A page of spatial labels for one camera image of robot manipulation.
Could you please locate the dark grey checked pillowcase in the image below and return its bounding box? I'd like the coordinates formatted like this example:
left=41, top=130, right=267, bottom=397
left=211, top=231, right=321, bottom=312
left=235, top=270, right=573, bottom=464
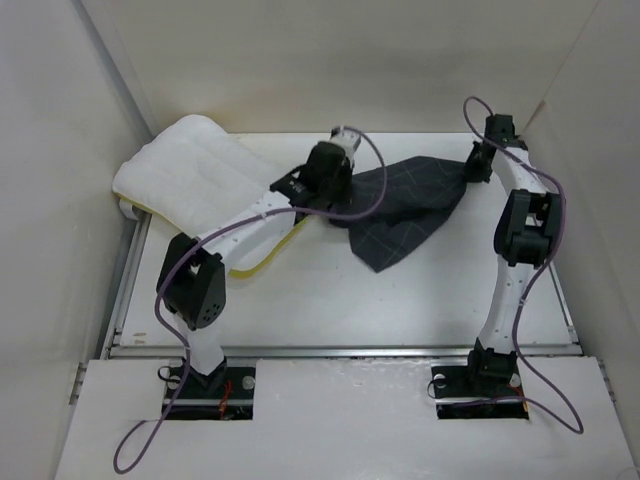
left=330, top=156, right=467, bottom=273

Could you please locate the white pillow with yellow edge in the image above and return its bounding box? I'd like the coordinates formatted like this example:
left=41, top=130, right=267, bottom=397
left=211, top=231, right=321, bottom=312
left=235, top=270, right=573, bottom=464
left=112, top=114, right=306, bottom=279

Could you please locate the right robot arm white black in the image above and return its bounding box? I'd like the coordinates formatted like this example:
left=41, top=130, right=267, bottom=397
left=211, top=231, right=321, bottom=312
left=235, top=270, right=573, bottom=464
left=463, top=114, right=563, bottom=394

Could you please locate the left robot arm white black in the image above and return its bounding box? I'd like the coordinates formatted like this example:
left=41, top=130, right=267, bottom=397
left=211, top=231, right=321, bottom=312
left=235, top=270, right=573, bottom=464
left=156, top=130, right=361, bottom=397

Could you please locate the white front cover board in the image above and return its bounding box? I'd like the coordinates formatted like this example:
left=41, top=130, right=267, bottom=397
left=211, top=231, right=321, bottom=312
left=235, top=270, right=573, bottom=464
left=57, top=357, right=638, bottom=479

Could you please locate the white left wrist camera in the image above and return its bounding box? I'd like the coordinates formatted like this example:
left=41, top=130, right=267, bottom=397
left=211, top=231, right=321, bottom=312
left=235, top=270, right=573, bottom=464
left=329, top=126, right=362, bottom=157

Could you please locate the aluminium right side rail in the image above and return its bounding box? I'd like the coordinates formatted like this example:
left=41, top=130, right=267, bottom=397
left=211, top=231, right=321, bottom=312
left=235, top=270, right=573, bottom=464
left=548, top=263, right=583, bottom=353

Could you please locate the aluminium rail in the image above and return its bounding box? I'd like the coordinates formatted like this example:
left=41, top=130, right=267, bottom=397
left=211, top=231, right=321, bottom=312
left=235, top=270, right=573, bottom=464
left=548, top=263, right=583, bottom=353
left=102, top=342, right=584, bottom=362
left=94, top=212, right=151, bottom=360

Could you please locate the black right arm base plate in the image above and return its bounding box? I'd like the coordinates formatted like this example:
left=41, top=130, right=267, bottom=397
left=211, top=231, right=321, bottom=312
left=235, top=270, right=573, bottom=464
left=427, top=364, right=529, bottom=420

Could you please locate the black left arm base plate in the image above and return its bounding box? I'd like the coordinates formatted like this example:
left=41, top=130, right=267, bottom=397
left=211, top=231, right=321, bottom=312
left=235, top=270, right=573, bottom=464
left=157, top=363, right=256, bottom=421

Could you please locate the aluminium left side rail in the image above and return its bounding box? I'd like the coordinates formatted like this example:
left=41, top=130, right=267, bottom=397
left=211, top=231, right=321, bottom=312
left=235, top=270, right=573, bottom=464
left=94, top=212, right=151, bottom=360

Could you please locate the aluminium front rail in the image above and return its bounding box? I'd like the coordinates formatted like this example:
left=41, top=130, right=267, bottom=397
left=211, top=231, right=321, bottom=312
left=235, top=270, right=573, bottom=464
left=102, top=342, right=584, bottom=362

